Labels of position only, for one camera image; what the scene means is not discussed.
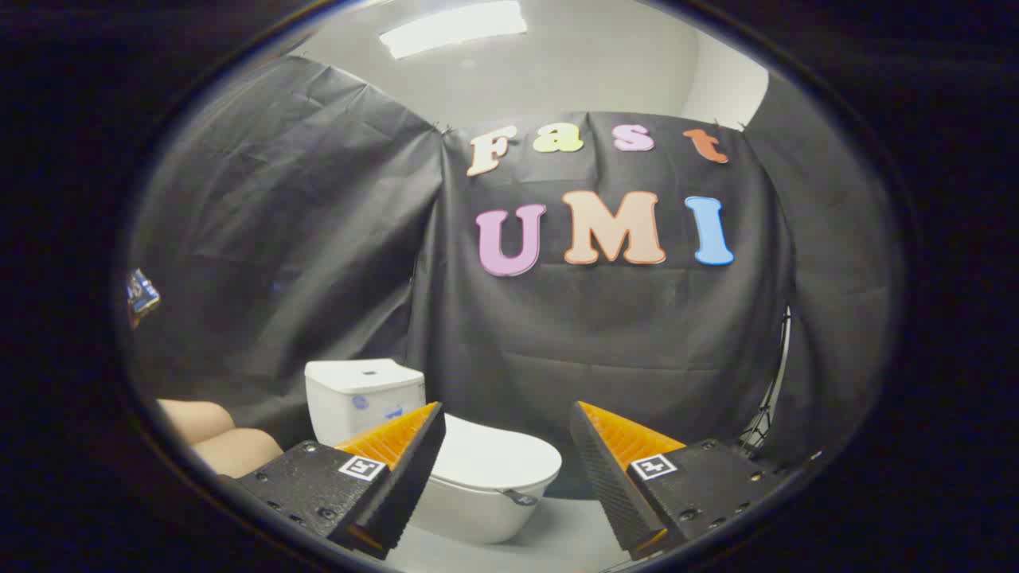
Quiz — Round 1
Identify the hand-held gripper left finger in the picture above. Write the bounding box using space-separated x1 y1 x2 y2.
217 402 447 560

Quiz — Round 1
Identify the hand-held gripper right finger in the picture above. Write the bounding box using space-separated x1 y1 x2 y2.
569 401 825 562

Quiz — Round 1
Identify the white ceramic toilet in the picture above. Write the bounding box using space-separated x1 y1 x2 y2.
305 358 563 546

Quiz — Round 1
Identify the black backdrop cloth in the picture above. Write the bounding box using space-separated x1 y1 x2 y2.
127 56 904 478

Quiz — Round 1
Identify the person's bare knee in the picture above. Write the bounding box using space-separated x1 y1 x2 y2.
193 428 284 479
158 400 236 446

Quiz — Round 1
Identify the black backdrop stand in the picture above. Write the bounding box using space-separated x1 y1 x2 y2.
736 306 793 456

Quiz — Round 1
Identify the small blue printed object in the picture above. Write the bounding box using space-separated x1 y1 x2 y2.
127 269 162 327

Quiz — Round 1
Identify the ceiling light panel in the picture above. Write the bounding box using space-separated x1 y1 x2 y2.
378 0 528 60

